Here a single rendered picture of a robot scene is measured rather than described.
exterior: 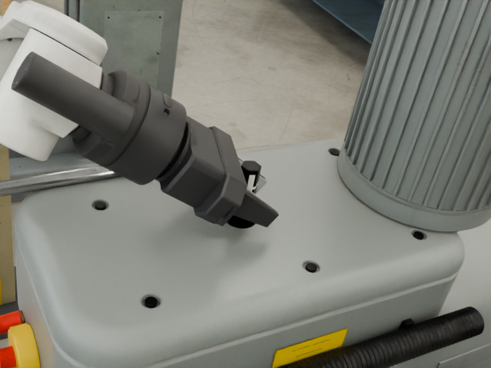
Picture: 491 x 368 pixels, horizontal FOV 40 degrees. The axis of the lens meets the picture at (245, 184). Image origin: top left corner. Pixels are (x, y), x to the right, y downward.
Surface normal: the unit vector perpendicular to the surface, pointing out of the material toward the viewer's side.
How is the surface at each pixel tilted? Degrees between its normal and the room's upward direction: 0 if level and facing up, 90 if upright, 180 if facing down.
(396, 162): 90
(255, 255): 0
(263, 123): 0
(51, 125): 69
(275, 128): 0
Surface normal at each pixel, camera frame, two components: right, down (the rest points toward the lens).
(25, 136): 0.44, 0.26
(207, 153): 0.63, -0.69
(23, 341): 0.30, -0.58
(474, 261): 0.16, -0.81
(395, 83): -0.85, 0.18
